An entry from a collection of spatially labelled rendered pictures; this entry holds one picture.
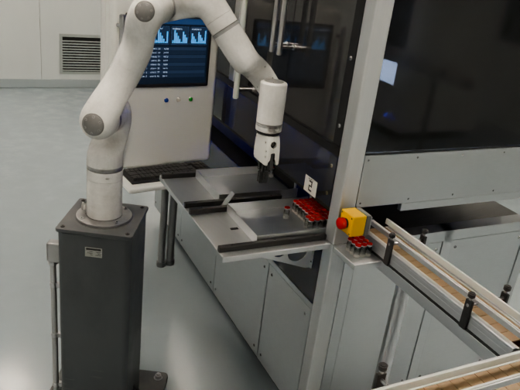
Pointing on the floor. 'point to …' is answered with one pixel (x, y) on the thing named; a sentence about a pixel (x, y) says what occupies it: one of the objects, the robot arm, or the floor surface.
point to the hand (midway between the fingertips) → (262, 176)
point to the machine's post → (346, 183)
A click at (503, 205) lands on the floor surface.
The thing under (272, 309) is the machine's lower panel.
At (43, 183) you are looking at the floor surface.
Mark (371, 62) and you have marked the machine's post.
